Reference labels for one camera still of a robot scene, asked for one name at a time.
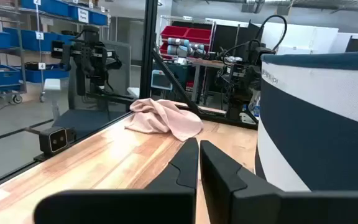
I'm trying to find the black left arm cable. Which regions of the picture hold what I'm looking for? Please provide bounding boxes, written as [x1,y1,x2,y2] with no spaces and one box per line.
[222,14,288,60]

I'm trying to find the white partition panel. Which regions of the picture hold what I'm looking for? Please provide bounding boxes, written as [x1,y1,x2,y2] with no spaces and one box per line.
[261,21,340,55]

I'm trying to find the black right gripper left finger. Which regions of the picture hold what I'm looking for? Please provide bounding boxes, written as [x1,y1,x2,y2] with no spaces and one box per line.
[34,138,200,224]

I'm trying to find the blue storage bin with label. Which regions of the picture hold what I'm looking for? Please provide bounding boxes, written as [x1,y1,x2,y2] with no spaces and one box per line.
[68,4,108,26]

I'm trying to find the wooden workbench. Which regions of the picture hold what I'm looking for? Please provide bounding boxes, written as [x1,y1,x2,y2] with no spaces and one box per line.
[185,57,229,103]

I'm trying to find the black partition panel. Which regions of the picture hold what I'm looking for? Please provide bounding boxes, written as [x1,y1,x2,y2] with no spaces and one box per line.
[211,23,260,54]

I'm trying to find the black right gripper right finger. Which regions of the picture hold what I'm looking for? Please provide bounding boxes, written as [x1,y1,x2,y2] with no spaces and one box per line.
[200,139,358,224]

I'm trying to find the grey wheeled shelving cart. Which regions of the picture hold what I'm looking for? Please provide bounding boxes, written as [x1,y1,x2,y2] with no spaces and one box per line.
[0,0,27,105]

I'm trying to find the black upright frame post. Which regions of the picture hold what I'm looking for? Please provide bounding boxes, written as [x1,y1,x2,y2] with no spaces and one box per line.
[139,0,158,100]

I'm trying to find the navy white striped basket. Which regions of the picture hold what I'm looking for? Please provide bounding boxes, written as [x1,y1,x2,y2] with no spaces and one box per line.
[255,51,358,192]

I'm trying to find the pale pink towel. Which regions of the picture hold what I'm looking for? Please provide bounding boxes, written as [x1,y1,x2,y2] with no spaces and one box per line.
[124,98,204,142]

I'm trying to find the grey numbered shelving rack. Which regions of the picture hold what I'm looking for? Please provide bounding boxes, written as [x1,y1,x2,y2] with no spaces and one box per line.
[17,0,111,103]

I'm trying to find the small black camera box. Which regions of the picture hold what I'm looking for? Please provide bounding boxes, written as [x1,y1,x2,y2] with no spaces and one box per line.
[38,126,77,157]

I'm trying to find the black diagonal frame brace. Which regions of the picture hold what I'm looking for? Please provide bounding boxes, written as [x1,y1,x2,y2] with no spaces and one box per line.
[150,49,202,115]

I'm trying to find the robot teach pendant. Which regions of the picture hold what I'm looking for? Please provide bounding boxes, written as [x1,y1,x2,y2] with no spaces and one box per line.
[150,70,173,91]

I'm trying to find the metal wire shelf rack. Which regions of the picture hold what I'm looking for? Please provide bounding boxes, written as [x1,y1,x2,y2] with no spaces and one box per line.
[159,14,217,60]

